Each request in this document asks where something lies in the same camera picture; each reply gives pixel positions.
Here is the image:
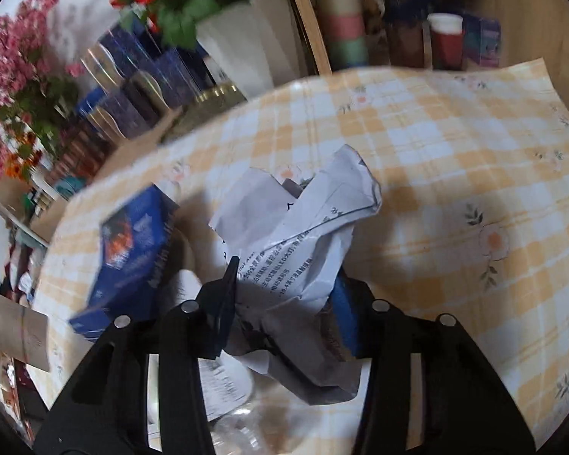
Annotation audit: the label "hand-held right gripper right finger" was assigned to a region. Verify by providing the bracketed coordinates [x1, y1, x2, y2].
[332, 275, 536, 455]

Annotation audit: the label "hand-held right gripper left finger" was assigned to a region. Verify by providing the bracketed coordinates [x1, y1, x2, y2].
[33, 256, 240, 455]

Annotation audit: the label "white printed paper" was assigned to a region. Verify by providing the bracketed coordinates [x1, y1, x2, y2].
[209, 144, 382, 406]

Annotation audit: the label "dark blue cardboard box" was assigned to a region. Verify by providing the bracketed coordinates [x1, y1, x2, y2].
[69, 185, 181, 342]

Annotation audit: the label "clear plastic wrap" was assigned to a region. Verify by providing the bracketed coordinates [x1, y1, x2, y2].
[211, 400, 271, 455]

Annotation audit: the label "yellow checked floral tablecloth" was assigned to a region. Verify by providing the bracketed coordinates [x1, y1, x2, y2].
[26, 57, 569, 455]

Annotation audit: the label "wooden low cabinet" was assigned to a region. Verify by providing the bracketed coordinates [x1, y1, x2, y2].
[28, 104, 190, 242]

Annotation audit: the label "teal patterned box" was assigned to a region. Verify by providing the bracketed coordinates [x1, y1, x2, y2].
[57, 175, 86, 197]

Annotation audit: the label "brown cardboard piece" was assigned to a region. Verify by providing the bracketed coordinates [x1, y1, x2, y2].
[0, 284, 52, 371]

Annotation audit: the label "row of small bottles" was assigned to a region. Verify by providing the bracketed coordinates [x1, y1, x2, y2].
[26, 188, 60, 221]

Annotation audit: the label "gold leaf-shaped tray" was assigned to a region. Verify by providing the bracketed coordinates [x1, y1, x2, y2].
[185, 84, 247, 124]

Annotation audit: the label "striped rectangular planter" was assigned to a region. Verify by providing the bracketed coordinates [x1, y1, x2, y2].
[45, 123, 119, 185]

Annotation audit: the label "orange artificial flowers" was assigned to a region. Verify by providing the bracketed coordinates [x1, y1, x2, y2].
[5, 152, 41, 181]

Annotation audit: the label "brown glass tumbler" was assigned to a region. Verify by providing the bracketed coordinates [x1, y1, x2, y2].
[384, 21, 430, 69]

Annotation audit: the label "red roses in white pot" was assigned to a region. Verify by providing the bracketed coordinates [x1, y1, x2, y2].
[107, 0, 314, 100]

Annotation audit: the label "wooden shelf unit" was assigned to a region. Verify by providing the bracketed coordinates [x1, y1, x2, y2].
[280, 0, 565, 77]

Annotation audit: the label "red cup with white rim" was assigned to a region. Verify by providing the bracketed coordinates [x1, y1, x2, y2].
[427, 13, 464, 71]

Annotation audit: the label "stack of pastel paper cups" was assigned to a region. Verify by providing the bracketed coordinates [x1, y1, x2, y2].
[310, 0, 368, 69]

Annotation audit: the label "small purple blue box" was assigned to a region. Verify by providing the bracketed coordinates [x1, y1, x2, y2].
[462, 12, 502, 68]

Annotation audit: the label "dark patterned box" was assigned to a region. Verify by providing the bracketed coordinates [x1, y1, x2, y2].
[358, 0, 390, 36]

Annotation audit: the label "pink artificial blossom branches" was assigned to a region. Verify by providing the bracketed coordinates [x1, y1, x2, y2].
[0, 0, 83, 181]

